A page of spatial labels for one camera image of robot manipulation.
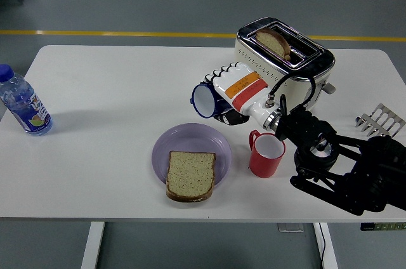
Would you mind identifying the red enamel cup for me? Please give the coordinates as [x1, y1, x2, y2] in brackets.
[248, 129, 286, 179]

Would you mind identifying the yellow floor tape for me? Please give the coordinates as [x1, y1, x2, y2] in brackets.
[0, 30, 406, 43]

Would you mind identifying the cream and chrome toaster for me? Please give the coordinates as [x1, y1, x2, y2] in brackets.
[233, 17, 336, 114]

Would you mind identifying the blue enamel cup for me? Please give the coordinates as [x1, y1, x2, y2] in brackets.
[190, 82, 234, 120]

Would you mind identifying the blue-capped drink bottle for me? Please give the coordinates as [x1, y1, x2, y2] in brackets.
[0, 64, 53, 137]

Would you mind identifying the purple round plate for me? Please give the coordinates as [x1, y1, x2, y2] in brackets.
[151, 122, 233, 191]

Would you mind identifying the thin black hanging cable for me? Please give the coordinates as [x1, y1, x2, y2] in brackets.
[317, 223, 328, 269]

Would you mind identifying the rounded bread slice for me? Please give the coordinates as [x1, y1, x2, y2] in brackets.
[255, 27, 291, 61]

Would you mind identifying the silver metal toast rack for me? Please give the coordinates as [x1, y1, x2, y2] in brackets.
[355, 103, 406, 138]

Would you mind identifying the white table leg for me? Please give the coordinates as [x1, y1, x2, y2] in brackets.
[313, 221, 339, 269]
[81, 221, 106, 269]

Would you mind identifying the black table control panel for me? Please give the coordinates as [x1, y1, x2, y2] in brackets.
[360, 223, 406, 232]

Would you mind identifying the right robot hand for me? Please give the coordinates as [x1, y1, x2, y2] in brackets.
[202, 62, 277, 128]

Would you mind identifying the grey under-table bracket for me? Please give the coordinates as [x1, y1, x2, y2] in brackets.
[277, 223, 305, 233]

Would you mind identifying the square bread slice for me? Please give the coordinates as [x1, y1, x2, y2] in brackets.
[165, 150, 217, 203]

